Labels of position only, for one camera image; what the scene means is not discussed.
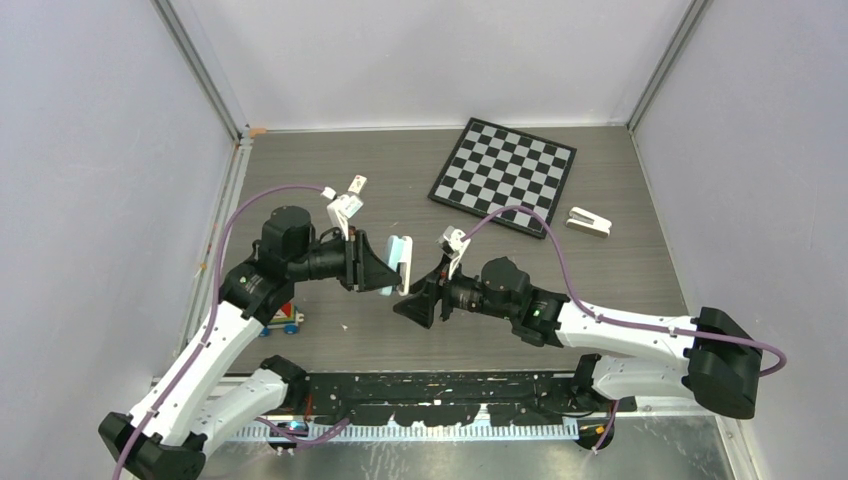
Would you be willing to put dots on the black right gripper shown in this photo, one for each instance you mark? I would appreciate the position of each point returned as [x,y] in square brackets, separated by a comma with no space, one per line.
[421,304]

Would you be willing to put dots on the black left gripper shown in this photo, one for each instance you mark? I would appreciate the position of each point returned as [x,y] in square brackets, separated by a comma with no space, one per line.
[363,269]

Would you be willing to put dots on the light blue white stapler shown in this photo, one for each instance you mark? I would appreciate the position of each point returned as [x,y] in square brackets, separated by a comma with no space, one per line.
[398,256]

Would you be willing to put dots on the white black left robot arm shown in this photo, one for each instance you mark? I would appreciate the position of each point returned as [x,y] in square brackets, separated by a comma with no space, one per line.
[172,431]

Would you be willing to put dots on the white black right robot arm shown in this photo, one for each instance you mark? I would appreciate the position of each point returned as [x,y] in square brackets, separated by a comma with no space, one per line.
[708,358]

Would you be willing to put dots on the small white domino tile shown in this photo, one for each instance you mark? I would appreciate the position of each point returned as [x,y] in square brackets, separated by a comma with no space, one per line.
[357,185]

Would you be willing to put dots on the colourful wooden toy car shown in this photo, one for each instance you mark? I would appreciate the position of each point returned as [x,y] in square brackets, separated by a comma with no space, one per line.
[288,319]

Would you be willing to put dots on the black white chessboard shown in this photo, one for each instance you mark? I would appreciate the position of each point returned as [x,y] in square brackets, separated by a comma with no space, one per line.
[492,166]

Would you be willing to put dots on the white staple box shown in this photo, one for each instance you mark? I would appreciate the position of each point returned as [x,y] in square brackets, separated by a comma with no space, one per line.
[589,223]

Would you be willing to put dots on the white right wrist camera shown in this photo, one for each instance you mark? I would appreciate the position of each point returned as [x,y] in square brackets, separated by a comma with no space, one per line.
[454,242]

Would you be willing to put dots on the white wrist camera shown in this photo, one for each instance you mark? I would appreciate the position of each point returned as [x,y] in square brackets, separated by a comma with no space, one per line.
[341,208]
[454,242]

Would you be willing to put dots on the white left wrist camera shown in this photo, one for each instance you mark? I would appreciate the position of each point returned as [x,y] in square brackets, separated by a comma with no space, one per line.
[341,208]

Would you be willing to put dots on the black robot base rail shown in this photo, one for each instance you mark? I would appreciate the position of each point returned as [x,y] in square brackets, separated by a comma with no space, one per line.
[509,398]

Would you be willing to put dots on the left aluminium corner post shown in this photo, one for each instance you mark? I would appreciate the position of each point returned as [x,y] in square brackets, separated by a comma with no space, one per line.
[173,22]

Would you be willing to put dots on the aluminium corner post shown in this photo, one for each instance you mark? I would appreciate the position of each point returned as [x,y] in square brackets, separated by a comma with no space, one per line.
[693,15]
[173,22]

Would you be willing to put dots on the right aluminium corner post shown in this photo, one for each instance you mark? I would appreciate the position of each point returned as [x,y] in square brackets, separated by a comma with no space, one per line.
[693,15]

